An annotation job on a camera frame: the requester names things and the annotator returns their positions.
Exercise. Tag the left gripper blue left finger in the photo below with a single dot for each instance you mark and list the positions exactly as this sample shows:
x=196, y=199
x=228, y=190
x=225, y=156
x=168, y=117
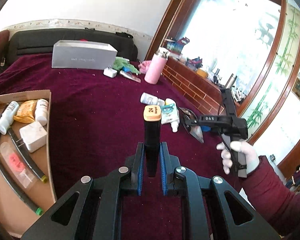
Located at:
x=140, y=150

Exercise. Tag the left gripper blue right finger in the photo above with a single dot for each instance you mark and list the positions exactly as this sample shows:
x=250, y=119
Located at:
x=163, y=168

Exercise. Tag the black marker orange cap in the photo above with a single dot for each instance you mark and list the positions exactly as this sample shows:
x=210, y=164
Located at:
x=152, y=125

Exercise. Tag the teal tissue pack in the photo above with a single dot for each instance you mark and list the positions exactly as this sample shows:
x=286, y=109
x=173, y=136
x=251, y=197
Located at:
x=166, y=110

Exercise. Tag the white lotion bottle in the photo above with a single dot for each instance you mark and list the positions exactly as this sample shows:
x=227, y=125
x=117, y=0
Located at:
x=174, y=116

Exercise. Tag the white square power adapter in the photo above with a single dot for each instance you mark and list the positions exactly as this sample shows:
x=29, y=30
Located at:
x=34, y=136

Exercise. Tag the red sleeved right forearm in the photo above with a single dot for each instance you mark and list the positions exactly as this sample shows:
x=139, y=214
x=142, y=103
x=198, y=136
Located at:
x=272, y=200

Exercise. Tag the right hand white glove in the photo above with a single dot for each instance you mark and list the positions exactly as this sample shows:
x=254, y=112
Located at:
x=252, y=160

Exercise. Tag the silver foil wrapper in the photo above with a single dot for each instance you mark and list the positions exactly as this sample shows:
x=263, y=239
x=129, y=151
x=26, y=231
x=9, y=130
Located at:
x=189, y=121

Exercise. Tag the brick pattern wooden ledge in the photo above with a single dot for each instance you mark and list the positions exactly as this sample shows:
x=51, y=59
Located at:
x=200, y=92

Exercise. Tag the small white pill bottle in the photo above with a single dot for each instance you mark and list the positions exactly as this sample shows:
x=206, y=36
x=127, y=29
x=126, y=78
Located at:
x=149, y=99

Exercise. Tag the maroon bed blanket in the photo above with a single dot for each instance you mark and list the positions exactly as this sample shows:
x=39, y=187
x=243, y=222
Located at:
x=96, y=122

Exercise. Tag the pink flat tube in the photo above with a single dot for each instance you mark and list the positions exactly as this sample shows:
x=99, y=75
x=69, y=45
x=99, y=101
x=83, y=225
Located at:
x=130, y=76

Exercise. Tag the pink thermos bottle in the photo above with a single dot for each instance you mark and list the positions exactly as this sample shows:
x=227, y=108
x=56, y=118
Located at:
x=156, y=66

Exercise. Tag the blue small object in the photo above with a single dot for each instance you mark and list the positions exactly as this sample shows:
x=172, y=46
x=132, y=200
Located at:
x=126, y=69

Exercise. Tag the pink cloth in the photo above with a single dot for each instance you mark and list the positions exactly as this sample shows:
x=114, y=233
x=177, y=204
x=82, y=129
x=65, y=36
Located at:
x=144, y=66

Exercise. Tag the small white usb charger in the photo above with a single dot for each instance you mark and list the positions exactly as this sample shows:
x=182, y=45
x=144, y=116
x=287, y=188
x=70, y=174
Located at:
x=110, y=72

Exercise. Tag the green cloth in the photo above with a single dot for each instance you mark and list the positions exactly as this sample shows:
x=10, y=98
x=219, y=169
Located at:
x=121, y=62

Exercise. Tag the black pen yellow tip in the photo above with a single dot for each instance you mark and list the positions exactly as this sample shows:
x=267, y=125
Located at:
x=24, y=153

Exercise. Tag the white jar in box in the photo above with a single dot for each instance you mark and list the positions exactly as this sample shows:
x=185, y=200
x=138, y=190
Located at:
x=41, y=111

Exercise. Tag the grey rectangular box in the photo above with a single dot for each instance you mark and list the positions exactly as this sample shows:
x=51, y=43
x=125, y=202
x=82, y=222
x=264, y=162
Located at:
x=82, y=55

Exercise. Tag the red item plastic bag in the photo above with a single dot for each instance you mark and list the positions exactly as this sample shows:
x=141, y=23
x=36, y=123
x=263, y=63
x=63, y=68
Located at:
x=20, y=171

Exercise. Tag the yellow snack packet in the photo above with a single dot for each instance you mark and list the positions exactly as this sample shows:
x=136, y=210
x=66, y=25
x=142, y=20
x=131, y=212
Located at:
x=25, y=113

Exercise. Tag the brown cardboard box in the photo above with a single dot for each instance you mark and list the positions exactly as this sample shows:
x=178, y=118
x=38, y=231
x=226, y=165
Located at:
x=15, y=216

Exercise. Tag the black pen green tip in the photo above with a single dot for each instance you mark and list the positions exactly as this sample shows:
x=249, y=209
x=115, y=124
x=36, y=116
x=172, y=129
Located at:
x=19, y=192

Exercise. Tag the white bottle in box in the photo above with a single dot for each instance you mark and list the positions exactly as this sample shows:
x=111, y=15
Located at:
x=7, y=117

